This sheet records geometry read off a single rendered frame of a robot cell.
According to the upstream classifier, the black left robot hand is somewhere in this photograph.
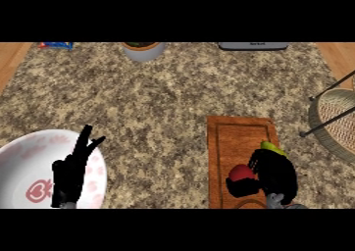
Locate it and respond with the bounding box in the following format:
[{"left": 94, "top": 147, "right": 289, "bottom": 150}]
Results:
[{"left": 48, "top": 124, "right": 106, "bottom": 209}]

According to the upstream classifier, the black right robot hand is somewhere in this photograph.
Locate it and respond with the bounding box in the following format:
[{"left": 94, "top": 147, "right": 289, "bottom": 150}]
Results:
[{"left": 224, "top": 148, "right": 300, "bottom": 206}]

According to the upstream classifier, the brown wooden cutting board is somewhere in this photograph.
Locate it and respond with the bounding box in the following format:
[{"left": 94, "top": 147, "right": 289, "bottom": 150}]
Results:
[{"left": 205, "top": 115, "right": 282, "bottom": 210}]

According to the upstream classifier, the yellow-green vegetable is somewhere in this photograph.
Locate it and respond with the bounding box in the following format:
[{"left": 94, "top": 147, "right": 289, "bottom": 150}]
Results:
[{"left": 258, "top": 140, "right": 288, "bottom": 157}]

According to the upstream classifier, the white plate with pink print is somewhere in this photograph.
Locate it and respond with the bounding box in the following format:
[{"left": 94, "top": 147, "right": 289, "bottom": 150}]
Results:
[{"left": 0, "top": 128, "right": 108, "bottom": 210}]

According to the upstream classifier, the blue and red packet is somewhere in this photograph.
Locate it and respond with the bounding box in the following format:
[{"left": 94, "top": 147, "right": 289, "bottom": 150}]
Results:
[{"left": 37, "top": 41, "right": 75, "bottom": 51}]

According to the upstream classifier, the dark grey appliance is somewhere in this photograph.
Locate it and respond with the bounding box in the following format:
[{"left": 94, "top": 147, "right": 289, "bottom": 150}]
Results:
[{"left": 217, "top": 41, "right": 291, "bottom": 52}]

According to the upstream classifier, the white pot with plant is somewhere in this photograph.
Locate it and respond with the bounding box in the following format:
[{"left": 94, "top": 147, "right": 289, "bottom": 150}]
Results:
[{"left": 121, "top": 41, "right": 168, "bottom": 64}]

